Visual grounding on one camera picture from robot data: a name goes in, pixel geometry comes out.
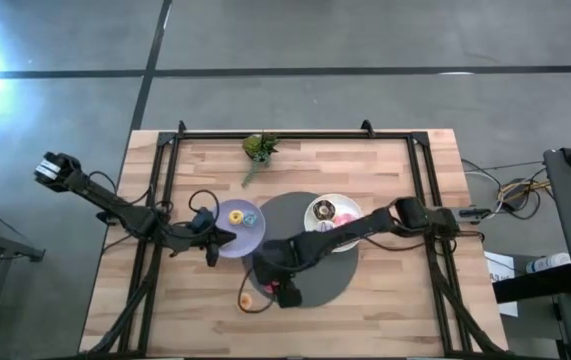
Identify white paper sheet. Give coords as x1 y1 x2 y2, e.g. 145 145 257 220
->
484 249 520 318

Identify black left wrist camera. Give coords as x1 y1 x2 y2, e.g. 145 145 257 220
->
191 206 217 234

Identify chocolate frosted donut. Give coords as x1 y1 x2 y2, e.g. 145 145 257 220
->
312 199 337 223

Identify pink frosted donut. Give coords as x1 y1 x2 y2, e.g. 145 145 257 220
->
333 211 359 229

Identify green potted plant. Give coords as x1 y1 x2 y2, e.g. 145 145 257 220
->
240 130 283 190

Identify tangled floor cables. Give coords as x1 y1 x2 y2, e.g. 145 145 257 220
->
461 158 552 222

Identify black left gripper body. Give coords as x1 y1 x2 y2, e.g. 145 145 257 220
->
166 226 220 255

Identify lilac plate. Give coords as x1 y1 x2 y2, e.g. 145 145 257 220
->
212 198 268 260

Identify white plate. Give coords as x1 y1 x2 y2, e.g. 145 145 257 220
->
303 192 366 254

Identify dark gripper cable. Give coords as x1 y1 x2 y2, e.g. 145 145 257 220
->
236 267 277 315

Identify black aluminium table frame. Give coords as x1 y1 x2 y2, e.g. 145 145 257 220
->
87 118 509 359

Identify round grey woven mat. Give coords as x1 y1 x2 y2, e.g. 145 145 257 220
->
241 190 362 309

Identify black camera cable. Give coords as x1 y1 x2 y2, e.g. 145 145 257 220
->
186 188 222 217

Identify white bottle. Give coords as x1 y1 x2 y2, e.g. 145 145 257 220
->
525 251 571 275

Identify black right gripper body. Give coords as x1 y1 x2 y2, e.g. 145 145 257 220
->
253 239 312 286

